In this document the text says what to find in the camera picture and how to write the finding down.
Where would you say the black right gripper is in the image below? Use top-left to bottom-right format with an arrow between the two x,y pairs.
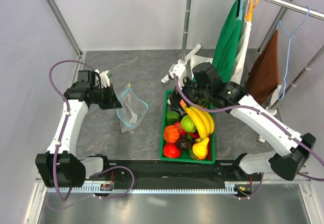
168,74 -> 211,115

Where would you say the clear zip top bag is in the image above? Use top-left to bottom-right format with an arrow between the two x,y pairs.
116,83 -> 149,133

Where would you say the orange clothes hanger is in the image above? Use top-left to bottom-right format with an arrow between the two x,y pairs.
245,0 -> 259,22

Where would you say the brown hanging towel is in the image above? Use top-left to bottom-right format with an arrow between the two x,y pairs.
246,30 -> 280,105

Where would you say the yellow banana bunch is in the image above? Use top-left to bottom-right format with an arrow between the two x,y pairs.
185,106 -> 215,139

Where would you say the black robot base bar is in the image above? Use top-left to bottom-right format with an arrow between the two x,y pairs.
104,160 -> 261,189

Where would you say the light blue clothes hanger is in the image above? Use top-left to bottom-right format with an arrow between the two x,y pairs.
276,6 -> 311,101

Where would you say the white hanging cloth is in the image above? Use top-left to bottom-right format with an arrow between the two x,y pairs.
190,0 -> 252,84

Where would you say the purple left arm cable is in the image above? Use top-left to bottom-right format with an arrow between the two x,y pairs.
46,60 -> 135,211

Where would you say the dark green bell pepper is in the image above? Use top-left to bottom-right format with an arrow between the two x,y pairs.
166,110 -> 180,125

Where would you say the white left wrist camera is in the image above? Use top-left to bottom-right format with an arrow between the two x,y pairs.
95,69 -> 111,88

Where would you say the grey vertical rack pole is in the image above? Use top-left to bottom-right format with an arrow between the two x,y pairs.
180,0 -> 191,64

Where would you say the dark purple mangosteen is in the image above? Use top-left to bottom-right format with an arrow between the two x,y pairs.
176,137 -> 192,151

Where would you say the red tomato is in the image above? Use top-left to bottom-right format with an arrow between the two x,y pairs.
163,143 -> 181,158

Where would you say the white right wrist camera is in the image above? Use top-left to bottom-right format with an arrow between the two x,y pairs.
169,64 -> 187,88

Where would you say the green plastic tray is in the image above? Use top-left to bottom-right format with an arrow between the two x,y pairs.
159,89 -> 216,164

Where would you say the red apple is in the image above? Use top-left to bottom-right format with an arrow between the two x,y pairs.
174,121 -> 187,137

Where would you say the green hanging cloth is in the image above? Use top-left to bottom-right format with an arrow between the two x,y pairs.
212,0 -> 244,83

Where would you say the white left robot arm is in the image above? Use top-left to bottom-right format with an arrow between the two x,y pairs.
35,70 -> 122,188

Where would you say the green apple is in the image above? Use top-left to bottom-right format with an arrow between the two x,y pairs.
181,115 -> 196,132

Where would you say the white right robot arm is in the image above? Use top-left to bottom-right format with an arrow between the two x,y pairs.
169,62 -> 316,181

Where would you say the grey right rack pole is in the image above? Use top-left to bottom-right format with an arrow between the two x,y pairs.
266,46 -> 323,116

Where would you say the orange mini pumpkin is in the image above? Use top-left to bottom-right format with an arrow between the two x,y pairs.
164,125 -> 180,143

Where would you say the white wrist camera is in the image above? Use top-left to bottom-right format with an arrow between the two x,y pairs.
169,64 -> 187,88
95,69 -> 111,88

